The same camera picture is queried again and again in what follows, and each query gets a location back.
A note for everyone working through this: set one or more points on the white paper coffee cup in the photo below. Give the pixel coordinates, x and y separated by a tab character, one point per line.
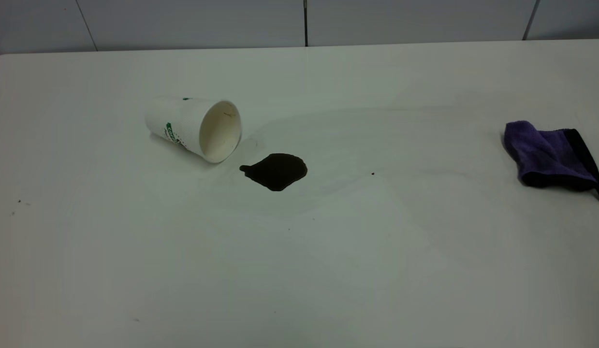
183	123

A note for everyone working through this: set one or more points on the purple and black cloth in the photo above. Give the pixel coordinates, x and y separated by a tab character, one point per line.
546	152

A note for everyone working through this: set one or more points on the dark coffee spill puddle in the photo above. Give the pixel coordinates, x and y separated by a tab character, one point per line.
276	171

